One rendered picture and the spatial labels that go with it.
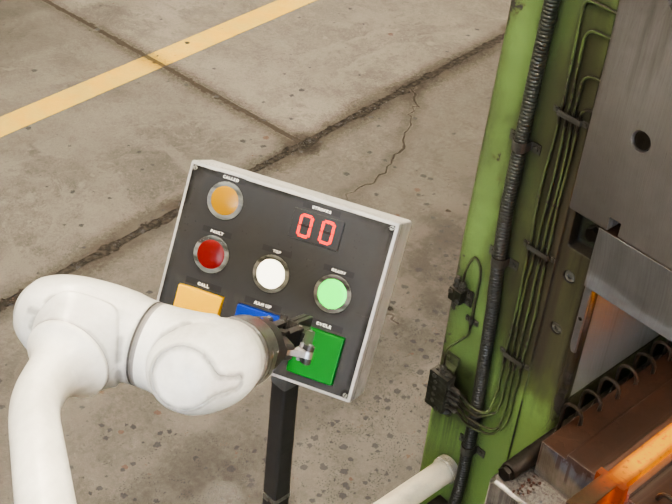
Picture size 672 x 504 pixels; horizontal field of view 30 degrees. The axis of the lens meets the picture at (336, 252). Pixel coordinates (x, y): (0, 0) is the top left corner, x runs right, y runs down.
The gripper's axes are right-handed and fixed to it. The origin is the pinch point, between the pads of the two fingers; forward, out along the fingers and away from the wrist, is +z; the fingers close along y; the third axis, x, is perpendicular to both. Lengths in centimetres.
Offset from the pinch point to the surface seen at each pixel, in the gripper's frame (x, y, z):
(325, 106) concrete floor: 20, -83, 258
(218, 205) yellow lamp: 11.2, -20.7, 12.8
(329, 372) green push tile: -7.6, 3.0, 12.4
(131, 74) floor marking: 13, -152, 245
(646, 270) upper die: 22.2, 42.5, -6.0
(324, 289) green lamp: 4.0, -1.2, 12.8
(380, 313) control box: 2.4, 7.1, 16.9
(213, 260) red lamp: 2.9, -19.2, 12.7
